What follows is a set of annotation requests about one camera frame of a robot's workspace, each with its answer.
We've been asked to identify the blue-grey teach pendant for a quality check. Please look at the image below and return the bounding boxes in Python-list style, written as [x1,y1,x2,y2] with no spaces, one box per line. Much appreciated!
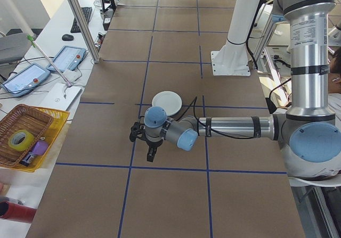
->
[46,45,88,73]
[0,62,52,99]

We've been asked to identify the slanted aluminium frame post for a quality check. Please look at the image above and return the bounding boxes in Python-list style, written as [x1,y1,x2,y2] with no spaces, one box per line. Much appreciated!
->
[60,0,101,63]

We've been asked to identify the brown wicker basket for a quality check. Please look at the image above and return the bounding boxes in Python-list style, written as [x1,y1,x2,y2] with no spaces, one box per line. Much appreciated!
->
[0,103,54,167]

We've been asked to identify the silver closed laptop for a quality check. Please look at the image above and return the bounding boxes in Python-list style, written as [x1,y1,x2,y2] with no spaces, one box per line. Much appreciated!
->
[42,83,82,111]

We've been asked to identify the red cylinder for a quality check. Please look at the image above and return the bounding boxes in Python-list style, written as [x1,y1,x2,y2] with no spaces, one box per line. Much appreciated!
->
[0,200,37,224]

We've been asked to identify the plain white plate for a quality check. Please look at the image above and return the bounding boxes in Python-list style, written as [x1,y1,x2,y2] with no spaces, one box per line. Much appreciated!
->
[151,89,183,117]

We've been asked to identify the long reacher grabber stick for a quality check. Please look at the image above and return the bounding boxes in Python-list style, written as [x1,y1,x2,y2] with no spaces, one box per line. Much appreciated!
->
[26,34,75,87]

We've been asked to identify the yellow plastic basket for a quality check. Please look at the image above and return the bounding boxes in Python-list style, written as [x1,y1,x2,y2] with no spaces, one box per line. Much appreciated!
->
[0,106,71,173]

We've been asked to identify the black left forearm cable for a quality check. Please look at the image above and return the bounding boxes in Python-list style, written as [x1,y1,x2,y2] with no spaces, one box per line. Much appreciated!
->
[183,96,256,140]

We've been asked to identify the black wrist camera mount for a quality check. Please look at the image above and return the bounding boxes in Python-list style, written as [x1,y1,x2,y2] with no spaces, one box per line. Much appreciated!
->
[129,121,147,144]

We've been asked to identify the small purple object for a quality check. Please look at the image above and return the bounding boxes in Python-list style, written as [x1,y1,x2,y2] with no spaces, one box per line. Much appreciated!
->
[31,140,49,156]

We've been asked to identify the black keyboard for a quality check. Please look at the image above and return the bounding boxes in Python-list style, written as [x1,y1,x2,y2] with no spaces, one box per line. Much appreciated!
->
[70,6,93,34]

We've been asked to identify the white desk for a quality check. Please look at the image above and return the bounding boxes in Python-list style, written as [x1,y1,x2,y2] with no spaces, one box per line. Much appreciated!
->
[0,0,128,238]

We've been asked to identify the white cloth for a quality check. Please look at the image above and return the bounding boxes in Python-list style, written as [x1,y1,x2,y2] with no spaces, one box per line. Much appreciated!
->
[63,68,83,84]

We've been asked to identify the yellow-green tape roll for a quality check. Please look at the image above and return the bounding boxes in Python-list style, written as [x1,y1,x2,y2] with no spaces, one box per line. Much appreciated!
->
[7,130,36,152]

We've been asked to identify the black cable beside pedestal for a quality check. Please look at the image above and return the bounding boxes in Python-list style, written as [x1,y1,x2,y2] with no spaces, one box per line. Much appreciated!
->
[245,0,275,70]

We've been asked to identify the white camera pedestal column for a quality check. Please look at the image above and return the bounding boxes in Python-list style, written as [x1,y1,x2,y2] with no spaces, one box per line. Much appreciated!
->
[210,0,269,77]

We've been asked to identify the black left elbow cable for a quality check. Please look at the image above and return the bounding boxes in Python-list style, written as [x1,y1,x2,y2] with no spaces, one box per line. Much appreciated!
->
[267,77,293,115]

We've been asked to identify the small black white device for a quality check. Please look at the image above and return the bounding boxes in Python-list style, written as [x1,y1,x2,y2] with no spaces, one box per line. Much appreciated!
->
[19,152,36,167]

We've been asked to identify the person in white shirt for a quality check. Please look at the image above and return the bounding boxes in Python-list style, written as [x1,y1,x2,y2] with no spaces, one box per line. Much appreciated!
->
[328,48,341,116]

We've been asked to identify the black box with white label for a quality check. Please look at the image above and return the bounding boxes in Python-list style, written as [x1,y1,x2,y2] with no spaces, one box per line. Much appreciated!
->
[102,10,115,31]

